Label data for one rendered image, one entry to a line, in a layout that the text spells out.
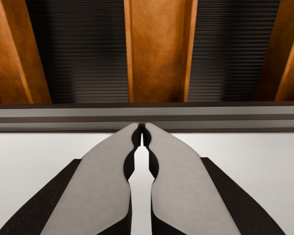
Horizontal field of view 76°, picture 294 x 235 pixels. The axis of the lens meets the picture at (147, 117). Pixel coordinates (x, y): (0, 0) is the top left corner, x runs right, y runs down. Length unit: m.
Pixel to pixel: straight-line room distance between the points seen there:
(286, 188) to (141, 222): 0.14
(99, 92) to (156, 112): 0.31
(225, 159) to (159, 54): 0.18
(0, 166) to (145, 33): 0.22
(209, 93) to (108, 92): 0.23
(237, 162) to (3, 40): 0.32
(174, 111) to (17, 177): 0.14
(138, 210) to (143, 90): 0.18
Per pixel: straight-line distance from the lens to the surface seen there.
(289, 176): 0.21
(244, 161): 0.17
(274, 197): 0.22
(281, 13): 0.33
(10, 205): 0.23
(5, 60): 0.35
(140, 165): 0.16
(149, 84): 0.30
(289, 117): 0.19
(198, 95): 0.46
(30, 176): 0.19
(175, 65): 0.29
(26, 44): 0.30
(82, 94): 0.46
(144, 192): 0.18
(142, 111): 0.15
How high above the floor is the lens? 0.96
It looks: 62 degrees down
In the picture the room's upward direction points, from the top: 178 degrees clockwise
